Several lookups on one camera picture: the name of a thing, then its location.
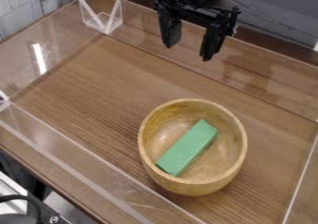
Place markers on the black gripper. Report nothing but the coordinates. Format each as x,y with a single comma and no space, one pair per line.
199,12

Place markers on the green rectangular block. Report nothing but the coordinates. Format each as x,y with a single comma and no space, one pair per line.
187,148

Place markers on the brown wooden bowl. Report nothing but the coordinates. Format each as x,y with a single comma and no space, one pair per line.
217,164

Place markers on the clear acrylic tray walls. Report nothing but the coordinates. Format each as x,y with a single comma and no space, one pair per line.
78,89

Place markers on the clear acrylic corner bracket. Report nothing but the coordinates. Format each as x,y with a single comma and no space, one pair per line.
104,22

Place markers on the black metal table bracket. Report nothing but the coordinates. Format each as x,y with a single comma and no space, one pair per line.
49,216

